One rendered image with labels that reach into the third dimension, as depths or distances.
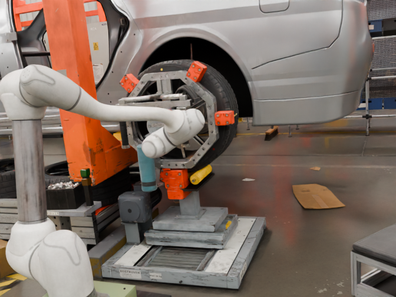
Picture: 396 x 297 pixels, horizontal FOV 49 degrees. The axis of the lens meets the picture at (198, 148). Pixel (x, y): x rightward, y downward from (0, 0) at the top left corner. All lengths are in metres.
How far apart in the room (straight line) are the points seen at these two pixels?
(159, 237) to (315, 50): 1.42
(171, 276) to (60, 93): 1.28
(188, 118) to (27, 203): 0.68
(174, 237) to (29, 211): 1.17
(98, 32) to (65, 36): 5.00
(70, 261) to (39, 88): 0.57
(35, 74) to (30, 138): 0.26
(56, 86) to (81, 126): 1.02
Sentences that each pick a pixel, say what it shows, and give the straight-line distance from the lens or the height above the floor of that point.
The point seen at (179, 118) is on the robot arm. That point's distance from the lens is 1.74.
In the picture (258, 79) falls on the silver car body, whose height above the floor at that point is 1.02.
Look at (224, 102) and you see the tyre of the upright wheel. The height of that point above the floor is 0.93.
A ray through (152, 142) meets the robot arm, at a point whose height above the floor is 0.86.
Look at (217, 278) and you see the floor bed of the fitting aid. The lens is 2.34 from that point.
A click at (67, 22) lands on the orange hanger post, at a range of 2.49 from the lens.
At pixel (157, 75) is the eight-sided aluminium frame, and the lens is 2.41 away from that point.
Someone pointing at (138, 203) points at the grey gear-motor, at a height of 0.37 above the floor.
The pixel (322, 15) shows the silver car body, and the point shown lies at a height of 1.35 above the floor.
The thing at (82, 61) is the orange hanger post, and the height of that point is 1.22.
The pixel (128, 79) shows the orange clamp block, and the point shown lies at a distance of 2.49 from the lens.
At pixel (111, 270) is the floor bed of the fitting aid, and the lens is 2.58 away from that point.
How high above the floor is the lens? 1.17
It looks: 12 degrees down
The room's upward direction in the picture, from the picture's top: 5 degrees counter-clockwise
